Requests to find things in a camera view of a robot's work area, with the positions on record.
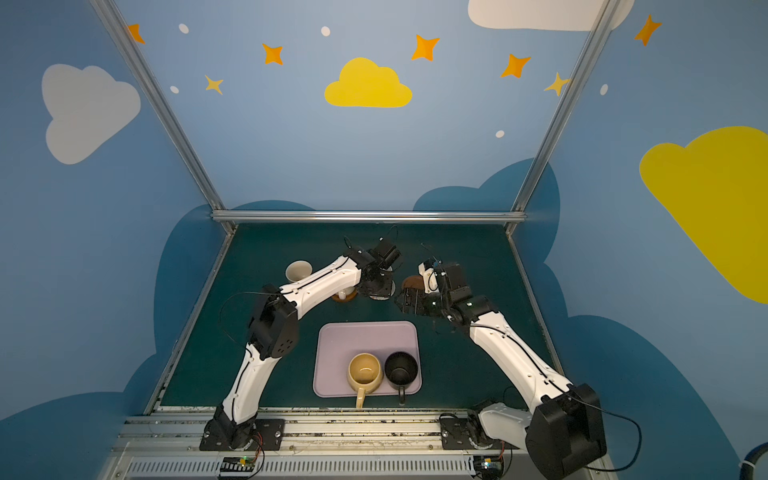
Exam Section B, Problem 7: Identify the white multicolour woven coaster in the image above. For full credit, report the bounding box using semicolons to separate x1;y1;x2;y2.
369;291;396;301

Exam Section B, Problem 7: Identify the lilac plastic tray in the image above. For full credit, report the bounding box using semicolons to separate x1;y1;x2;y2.
313;321;421;398

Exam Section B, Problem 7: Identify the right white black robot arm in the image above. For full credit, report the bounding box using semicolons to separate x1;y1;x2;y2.
396;261;607;479

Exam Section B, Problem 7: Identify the left small circuit board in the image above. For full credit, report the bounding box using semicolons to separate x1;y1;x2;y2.
217;456;257;479

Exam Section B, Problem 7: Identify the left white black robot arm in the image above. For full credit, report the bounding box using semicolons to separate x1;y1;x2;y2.
200;238;401;451

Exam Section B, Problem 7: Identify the yellow mug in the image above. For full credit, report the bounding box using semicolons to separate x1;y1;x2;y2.
347;353;383;409

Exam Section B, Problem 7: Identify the right small circuit board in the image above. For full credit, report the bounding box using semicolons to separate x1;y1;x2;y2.
473;456;506;480

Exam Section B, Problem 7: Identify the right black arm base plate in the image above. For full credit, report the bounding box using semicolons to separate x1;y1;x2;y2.
437;412;519;450

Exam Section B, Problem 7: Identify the black mug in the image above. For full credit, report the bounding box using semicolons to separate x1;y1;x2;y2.
384;351;419;406

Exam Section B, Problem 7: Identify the cream mug white handle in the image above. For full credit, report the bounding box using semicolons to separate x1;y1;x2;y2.
337;287;356;298

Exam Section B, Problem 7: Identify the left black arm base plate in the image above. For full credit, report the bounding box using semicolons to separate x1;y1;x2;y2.
199;417;285;452

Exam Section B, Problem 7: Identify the cream mug lilac handle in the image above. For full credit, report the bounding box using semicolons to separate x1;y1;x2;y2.
285;260;313;283

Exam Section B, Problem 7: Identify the brown wooden round coaster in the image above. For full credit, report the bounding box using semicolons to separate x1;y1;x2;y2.
331;290;358;303
401;275;425;292

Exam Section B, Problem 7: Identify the small circuit board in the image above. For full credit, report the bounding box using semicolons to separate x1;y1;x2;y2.
473;456;506;480
217;456;257;479

